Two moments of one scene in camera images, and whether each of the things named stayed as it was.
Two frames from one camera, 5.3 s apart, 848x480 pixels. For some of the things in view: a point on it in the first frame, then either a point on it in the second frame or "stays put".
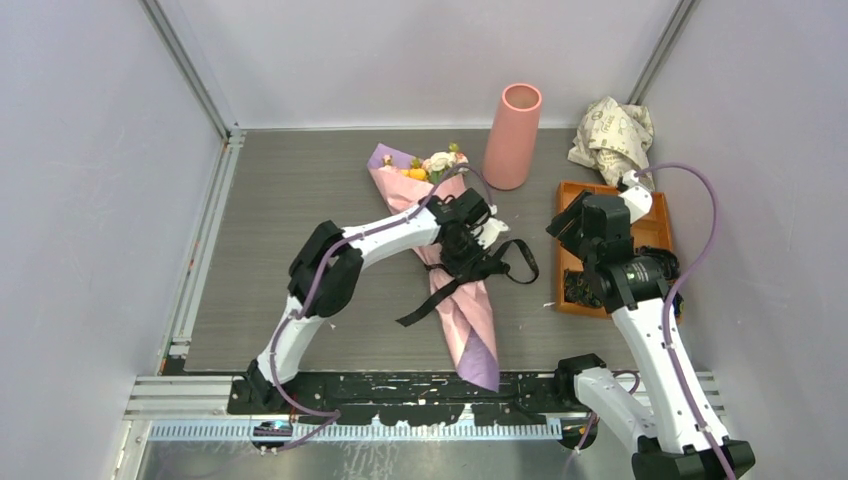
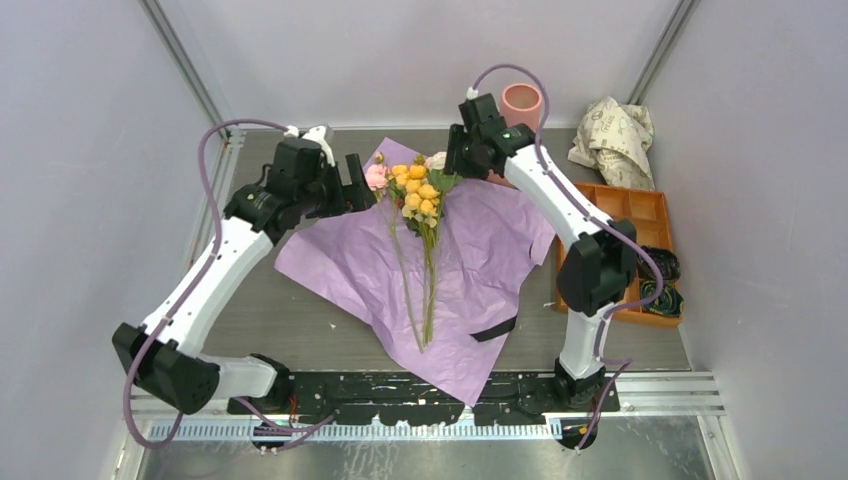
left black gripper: (477, 253) to (350, 197)
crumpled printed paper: (614, 138) stays put
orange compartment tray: (650, 230) stays put
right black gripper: (567, 236) to (454, 164)
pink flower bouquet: (410, 182) to (494, 177)
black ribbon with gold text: (472, 272) to (501, 328)
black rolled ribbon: (667, 261) stays put
